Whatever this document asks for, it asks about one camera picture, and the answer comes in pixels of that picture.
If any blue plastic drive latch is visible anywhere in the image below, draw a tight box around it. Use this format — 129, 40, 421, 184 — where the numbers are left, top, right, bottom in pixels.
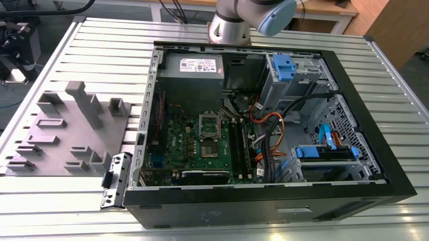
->
273, 54, 298, 81

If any wooden cabinet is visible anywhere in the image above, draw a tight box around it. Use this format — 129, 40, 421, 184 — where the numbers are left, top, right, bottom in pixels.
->
344, 0, 429, 72

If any pale blue flat cable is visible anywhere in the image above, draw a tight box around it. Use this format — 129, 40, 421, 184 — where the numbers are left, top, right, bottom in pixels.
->
273, 160, 294, 183

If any grey parts rack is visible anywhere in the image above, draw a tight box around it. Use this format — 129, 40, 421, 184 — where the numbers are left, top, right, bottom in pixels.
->
6, 80, 134, 178

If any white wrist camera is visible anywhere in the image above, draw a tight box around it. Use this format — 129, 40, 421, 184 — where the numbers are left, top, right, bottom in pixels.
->
10, 67, 28, 84

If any black PC case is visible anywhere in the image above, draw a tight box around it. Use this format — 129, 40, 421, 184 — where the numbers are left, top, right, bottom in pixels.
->
122, 40, 419, 229

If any black graphics card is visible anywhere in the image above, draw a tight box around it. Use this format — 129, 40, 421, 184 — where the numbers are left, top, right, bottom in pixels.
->
174, 169, 233, 186

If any small wrist camera block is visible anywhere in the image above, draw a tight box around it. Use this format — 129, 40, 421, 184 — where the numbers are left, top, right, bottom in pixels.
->
15, 22, 34, 35

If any yellow power wire bundle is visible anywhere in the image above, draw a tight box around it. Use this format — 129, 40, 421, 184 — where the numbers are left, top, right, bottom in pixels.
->
218, 104, 242, 121

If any hard disk in blue carrier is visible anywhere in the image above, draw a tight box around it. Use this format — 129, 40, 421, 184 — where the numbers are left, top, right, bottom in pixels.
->
292, 145, 360, 162

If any thick black cable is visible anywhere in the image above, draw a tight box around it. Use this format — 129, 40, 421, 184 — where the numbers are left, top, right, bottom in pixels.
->
260, 92, 338, 183

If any grey power supply unit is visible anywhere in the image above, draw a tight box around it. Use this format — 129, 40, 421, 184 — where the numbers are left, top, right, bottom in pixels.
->
157, 53, 226, 111

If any hinged metal slot bracket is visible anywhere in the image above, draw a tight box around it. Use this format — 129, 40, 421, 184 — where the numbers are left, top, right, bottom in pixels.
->
99, 152, 134, 210

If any green motherboard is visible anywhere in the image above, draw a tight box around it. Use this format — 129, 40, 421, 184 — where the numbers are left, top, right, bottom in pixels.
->
143, 110, 266, 186

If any metal socket cover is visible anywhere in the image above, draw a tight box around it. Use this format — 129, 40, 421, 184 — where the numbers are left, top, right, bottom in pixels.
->
198, 110, 222, 141

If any grey metal drive cage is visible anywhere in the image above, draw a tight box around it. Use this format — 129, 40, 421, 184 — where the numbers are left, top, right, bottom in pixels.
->
261, 53, 338, 121

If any orange wire bundle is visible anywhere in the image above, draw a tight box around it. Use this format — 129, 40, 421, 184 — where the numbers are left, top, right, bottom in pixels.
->
250, 112, 289, 163

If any wooden desk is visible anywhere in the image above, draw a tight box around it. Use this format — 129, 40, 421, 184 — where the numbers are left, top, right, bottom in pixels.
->
294, 0, 360, 35

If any green RAM stick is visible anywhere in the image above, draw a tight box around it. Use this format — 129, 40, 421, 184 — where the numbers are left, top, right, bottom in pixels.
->
239, 119, 256, 179

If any blue flat data cable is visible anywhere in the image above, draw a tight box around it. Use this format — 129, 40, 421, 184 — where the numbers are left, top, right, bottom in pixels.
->
318, 123, 338, 150

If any black camera cable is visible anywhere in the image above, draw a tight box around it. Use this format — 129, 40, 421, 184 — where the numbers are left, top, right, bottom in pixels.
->
0, 0, 96, 19

